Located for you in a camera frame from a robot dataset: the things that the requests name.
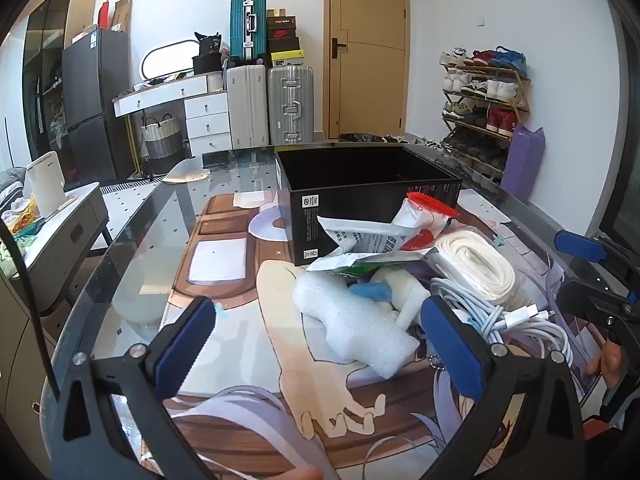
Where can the white medicine packet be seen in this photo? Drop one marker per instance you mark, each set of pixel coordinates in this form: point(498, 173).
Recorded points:
point(365, 235)

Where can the teal suitcase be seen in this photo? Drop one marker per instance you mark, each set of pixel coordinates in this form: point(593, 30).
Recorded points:
point(240, 30)

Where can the white foam wrap piece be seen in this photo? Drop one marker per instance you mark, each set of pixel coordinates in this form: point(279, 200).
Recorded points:
point(350, 325)

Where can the green medicine packet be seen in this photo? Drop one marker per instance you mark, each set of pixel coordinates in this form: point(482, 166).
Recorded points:
point(360, 262)

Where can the wooden door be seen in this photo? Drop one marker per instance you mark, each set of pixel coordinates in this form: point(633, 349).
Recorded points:
point(370, 50)

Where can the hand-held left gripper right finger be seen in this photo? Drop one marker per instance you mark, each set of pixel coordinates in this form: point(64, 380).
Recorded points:
point(450, 345)

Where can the white dresser with drawers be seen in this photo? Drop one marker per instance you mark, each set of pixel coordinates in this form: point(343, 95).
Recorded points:
point(207, 120)

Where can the black cardboard box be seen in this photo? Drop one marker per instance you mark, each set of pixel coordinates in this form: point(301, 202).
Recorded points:
point(350, 195)

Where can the black wardrobe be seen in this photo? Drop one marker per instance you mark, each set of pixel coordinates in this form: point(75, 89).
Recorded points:
point(40, 60)

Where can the purple bag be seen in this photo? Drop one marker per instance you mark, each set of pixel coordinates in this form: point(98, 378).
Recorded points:
point(522, 165)

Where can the person's left hand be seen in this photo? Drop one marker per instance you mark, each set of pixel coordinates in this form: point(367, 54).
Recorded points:
point(297, 474)

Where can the person's dark clothing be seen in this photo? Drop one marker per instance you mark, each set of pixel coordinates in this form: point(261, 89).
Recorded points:
point(612, 445)

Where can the white appliance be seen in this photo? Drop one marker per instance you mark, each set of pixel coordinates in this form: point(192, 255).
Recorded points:
point(45, 185)

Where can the white plastic bags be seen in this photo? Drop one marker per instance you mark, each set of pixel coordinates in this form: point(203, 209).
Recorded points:
point(480, 260)

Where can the red and white packet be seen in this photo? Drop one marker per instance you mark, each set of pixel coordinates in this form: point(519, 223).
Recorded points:
point(425, 217)

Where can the silver suitcase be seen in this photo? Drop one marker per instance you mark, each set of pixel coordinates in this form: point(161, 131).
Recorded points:
point(290, 105)

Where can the black and red shoe box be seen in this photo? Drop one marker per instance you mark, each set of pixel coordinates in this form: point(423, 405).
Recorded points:
point(281, 27)

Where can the striped floor mat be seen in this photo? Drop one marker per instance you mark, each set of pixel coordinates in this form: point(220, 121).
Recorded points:
point(130, 186)

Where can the snack packets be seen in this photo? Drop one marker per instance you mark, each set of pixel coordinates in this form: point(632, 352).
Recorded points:
point(20, 220)

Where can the blue and white plush toy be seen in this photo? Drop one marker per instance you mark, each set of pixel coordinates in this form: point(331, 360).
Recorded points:
point(380, 290)

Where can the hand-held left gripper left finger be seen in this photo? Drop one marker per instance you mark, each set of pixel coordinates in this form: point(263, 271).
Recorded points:
point(185, 347)

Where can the wooden shoe rack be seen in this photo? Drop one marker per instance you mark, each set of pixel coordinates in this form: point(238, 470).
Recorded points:
point(520, 110)

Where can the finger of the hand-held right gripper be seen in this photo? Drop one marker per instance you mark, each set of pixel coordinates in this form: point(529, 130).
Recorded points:
point(580, 245)
point(595, 302)

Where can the dark grey refrigerator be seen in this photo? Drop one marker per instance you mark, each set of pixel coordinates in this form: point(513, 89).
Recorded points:
point(95, 90)

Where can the beige cabinet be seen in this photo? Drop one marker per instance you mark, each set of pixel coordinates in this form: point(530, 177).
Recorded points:
point(20, 385)

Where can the printed cartoon desk mat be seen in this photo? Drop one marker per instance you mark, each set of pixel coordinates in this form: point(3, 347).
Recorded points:
point(240, 320)

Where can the person's right hand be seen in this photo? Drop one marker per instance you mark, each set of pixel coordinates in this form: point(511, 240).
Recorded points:
point(611, 360)

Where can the white suitcase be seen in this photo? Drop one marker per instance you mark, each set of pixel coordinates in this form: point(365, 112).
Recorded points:
point(247, 105)

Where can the round white stool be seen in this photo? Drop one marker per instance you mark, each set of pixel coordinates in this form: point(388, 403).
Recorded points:
point(187, 172)

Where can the yellow and black shoe box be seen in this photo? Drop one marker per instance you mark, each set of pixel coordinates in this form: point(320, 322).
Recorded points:
point(287, 58)

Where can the oval mirror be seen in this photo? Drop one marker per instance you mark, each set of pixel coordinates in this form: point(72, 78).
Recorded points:
point(167, 57)

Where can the woven basket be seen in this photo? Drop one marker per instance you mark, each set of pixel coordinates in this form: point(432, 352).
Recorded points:
point(162, 140)

